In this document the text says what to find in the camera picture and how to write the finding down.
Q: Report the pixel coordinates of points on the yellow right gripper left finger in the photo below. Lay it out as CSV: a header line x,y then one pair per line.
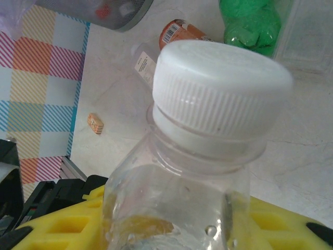
x,y
65,229

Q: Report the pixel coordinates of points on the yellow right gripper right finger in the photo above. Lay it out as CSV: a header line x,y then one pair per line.
x,y
281,229

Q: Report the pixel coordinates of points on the clear bottle red white label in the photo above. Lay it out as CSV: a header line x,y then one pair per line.
x,y
208,86

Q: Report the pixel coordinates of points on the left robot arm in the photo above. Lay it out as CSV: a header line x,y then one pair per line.
x,y
9,198

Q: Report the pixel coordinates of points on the translucent lavender bin liner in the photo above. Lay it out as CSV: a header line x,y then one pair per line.
x,y
10,13

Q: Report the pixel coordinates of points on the orange patterned small block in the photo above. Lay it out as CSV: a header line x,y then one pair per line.
x,y
95,123

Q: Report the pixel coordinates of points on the clear bottle green white cap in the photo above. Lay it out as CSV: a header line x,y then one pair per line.
x,y
307,34

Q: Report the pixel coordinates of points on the green bottle yellow cap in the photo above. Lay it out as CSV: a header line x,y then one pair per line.
x,y
247,23

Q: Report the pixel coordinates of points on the orange label bottle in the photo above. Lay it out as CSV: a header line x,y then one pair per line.
x,y
179,30

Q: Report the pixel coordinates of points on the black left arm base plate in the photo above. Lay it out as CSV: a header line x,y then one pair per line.
x,y
52,192

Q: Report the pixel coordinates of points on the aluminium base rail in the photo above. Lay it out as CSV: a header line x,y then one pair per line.
x,y
74,169

